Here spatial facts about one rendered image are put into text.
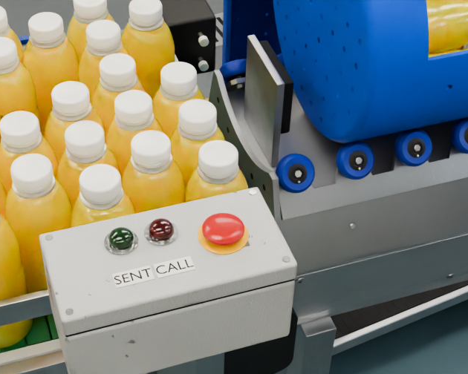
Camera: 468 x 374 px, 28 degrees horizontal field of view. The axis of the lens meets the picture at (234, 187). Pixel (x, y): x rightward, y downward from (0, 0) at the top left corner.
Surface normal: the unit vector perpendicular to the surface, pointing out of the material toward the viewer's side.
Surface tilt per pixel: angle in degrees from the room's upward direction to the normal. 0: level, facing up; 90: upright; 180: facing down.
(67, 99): 0
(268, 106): 90
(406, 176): 52
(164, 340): 90
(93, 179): 0
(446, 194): 70
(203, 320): 90
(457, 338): 0
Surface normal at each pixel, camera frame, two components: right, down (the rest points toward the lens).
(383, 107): 0.32, 0.77
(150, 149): 0.03, -0.72
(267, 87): -0.94, 0.21
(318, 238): 0.32, 0.38
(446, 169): 0.27, 0.08
